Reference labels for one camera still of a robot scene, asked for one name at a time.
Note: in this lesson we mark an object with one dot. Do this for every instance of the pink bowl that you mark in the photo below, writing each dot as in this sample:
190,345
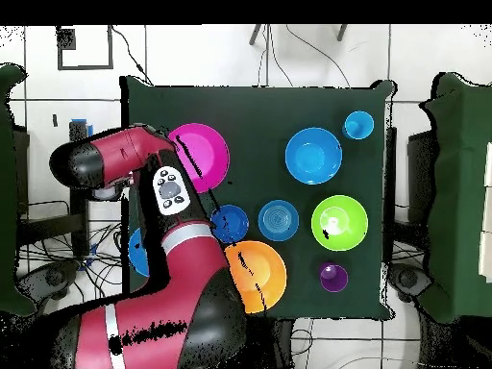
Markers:
209,153

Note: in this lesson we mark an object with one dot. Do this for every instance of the orange bowl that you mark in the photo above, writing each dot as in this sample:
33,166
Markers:
265,273

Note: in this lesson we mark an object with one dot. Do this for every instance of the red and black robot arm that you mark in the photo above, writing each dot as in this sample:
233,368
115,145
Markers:
161,307

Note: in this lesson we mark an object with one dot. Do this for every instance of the small dark blue bowl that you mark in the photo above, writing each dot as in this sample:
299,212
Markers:
232,225

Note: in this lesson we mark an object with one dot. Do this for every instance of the small light blue bowl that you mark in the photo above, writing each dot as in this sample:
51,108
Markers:
278,220

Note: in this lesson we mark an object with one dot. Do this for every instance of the large blue bowl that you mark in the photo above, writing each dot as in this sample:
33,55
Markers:
313,155
139,253

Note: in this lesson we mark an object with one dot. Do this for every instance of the dark green tablecloth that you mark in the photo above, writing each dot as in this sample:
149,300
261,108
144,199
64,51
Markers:
269,115

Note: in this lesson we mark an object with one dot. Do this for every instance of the lime green bowl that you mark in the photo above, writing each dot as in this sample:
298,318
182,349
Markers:
339,223

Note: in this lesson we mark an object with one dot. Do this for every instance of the purple cup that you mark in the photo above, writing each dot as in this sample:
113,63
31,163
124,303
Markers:
333,277

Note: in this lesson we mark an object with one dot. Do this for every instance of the light blue cup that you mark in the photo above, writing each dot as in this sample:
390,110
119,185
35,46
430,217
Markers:
358,125

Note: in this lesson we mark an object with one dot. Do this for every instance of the grey chair base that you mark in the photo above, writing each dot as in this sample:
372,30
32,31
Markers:
407,280
54,276

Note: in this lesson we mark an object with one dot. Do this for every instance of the green cloth covered table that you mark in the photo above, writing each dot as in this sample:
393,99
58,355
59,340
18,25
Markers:
7,192
461,192

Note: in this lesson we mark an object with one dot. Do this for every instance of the black stand post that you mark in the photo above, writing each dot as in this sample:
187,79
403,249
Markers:
391,173
78,230

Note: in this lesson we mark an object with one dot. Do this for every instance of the camera tripod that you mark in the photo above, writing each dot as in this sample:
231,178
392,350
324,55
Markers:
254,35

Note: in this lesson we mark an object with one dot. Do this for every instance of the black square floor frame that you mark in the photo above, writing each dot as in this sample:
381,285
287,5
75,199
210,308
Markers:
66,38

